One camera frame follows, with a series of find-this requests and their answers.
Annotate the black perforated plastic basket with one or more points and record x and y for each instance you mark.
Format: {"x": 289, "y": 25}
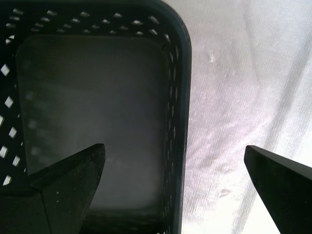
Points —
{"x": 97, "y": 97}

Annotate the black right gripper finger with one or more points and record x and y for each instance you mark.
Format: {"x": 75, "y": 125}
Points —
{"x": 287, "y": 190}
{"x": 61, "y": 200}

